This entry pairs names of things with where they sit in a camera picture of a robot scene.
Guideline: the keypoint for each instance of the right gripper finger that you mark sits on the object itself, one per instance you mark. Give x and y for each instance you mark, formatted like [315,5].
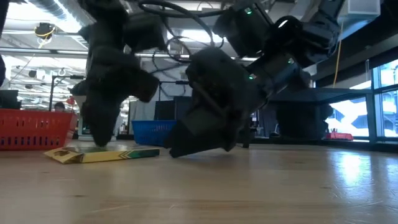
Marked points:
[199,133]
[241,130]

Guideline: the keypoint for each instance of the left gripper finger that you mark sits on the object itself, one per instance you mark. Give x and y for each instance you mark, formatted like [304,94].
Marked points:
[147,88]
[102,118]

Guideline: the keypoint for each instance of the yellow green crayon box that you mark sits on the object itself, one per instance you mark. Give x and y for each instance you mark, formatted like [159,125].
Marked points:
[93,156]

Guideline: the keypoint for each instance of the blue plastic basket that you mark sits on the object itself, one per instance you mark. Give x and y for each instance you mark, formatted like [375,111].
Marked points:
[152,132]

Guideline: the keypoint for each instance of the red plastic basket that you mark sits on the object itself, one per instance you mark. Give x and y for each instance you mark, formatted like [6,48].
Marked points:
[31,130]

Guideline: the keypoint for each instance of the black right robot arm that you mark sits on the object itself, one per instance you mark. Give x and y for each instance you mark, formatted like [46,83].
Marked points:
[311,31]

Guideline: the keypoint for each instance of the person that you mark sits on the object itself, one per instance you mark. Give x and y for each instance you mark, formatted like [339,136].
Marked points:
[59,106]

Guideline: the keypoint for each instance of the black monitor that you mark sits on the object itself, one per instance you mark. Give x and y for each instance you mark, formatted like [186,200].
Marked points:
[9,99]

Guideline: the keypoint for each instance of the red tray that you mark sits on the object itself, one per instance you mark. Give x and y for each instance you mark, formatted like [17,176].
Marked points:
[339,136]

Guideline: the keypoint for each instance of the black perforated metal shelf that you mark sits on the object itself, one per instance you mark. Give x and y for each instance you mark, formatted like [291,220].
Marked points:
[342,93]

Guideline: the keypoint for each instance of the black camera stand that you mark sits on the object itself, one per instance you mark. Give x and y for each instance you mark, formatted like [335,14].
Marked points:
[51,93]

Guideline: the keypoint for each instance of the long ceiling light rail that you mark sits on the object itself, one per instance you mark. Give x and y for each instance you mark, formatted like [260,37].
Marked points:
[31,49]

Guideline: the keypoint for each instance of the silver ventilation duct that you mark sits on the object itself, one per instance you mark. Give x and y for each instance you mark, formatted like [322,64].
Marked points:
[56,7]

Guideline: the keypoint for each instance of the black aluminium table frame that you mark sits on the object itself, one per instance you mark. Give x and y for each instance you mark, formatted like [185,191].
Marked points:
[357,141]

